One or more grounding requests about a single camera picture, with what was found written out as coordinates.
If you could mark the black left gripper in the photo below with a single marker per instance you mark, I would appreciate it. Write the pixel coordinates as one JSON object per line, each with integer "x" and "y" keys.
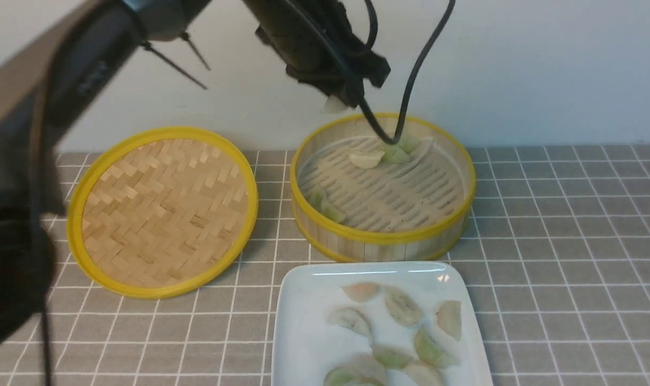
{"x": 306, "y": 57}

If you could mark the white dumpling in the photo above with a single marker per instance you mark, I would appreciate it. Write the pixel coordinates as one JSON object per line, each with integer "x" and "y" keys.
{"x": 366, "y": 160}

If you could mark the pale dumpling plate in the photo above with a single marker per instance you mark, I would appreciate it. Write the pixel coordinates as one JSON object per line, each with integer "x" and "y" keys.
{"x": 401, "y": 307}
{"x": 422, "y": 374}
{"x": 449, "y": 319}
{"x": 368, "y": 367}
{"x": 353, "y": 320}

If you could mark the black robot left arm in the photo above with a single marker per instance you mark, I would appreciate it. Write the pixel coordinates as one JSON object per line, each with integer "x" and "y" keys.
{"x": 46, "y": 86}

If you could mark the pink dumpling plate top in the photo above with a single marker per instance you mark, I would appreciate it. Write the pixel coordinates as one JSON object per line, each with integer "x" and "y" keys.
{"x": 361, "y": 292}

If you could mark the white square plate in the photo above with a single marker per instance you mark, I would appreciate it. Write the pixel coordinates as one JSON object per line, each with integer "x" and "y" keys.
{"x": 306, "y": 347}

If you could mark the green dumpling plate middle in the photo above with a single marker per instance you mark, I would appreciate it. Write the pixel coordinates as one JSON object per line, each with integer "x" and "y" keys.
{"x": 391, "y": 357}

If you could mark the green dumpling plate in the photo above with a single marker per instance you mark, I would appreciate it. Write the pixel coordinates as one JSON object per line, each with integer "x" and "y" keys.
{"x": 391, "y": 357}
{"x": 432, "y": 353}
{"x": 346, "y": 376}

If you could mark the green dumpling plate right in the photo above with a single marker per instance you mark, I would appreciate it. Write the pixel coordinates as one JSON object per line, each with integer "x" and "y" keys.
{"x": 432, "y": 353}

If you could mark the green dumpling plate bottom left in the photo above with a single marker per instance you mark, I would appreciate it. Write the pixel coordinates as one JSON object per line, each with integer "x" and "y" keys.
{"x": 346, "y": 376}

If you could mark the green dumpling steamer middle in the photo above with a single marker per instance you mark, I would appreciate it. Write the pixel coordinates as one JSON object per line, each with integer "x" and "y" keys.
{"x": 395, "y": 155}

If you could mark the green dumpling steamer back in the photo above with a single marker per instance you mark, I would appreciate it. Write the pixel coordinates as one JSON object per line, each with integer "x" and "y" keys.
{"x": 408, "y": 144}

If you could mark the green dumpling steamer left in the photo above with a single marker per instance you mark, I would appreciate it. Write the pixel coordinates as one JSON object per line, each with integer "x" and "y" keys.
{"x": 315, "y": 198}

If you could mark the bamboo steamer basket yellow rim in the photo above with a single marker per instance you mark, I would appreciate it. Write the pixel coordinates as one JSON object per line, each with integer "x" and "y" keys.
{"x": 344, "y": 244}

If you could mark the green dumpling steamer front-left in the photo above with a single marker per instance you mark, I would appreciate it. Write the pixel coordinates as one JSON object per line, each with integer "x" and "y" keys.
{"x": 331, "y": 212}

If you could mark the bamboo steamer lid yellow rim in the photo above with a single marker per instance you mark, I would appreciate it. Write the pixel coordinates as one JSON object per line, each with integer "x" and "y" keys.
{"x": 163, "y": 213}

